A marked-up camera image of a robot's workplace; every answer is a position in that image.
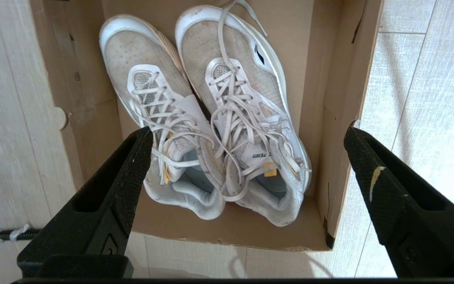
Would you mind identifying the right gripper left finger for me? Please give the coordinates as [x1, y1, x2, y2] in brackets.
[17, 126, 153, 277]

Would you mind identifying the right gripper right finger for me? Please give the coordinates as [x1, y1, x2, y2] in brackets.
[344, 126, 454, 277]

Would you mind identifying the brown cardboard shoe box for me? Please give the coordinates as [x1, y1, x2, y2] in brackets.
[28, 0, 383, 252]

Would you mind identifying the white mesh sneaker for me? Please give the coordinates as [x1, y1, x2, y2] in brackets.
[175, 0, 312, 227]
[99, 15, 227, 220]

